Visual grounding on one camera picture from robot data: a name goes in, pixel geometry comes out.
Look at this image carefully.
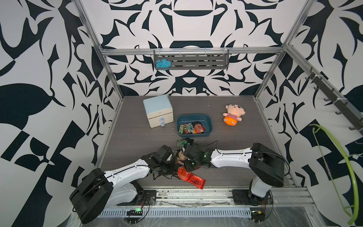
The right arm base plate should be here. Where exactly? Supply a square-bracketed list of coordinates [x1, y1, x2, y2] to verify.
[232, 189, 274, 206]

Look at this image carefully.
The teal plastic storage box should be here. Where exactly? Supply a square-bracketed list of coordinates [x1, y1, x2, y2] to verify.
[176, 114, 213, 138]

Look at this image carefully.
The black wall hook rail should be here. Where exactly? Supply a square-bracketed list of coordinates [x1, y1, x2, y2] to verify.
[305, 67, 363, 134]

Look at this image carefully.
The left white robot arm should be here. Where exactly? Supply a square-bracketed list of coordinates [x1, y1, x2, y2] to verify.
[70, 145, 175, 224]

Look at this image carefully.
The cyan crumpled cloth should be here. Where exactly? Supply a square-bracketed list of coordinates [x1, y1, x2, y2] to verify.
[155, 59, 172, 70]

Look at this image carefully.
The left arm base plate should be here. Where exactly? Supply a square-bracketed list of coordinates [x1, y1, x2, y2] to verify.
[123, 190, 157, 206]

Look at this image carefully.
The orange red tea bag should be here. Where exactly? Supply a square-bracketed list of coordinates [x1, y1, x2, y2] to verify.
[178, 166, 189, 181]

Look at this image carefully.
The green hoop tube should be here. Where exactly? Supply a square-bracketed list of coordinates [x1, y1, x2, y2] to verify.
[309, 123, 361, 226]

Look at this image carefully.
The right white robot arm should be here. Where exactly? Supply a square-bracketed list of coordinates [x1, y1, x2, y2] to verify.
[182, 143, 285, 200]

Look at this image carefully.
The red square tea bag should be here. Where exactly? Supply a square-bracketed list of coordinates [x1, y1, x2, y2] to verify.
[192, 122, 206, 134]

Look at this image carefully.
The light blue drawer box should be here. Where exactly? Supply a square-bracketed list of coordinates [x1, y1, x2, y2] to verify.
[143, 95, 174, 128]

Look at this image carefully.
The pink baby plush doll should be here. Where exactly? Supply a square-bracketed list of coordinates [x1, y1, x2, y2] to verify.
[223, 104, 246, 126]

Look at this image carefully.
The grey wall shelf rack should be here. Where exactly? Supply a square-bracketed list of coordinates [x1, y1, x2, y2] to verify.
[153, 48, 229, 71]

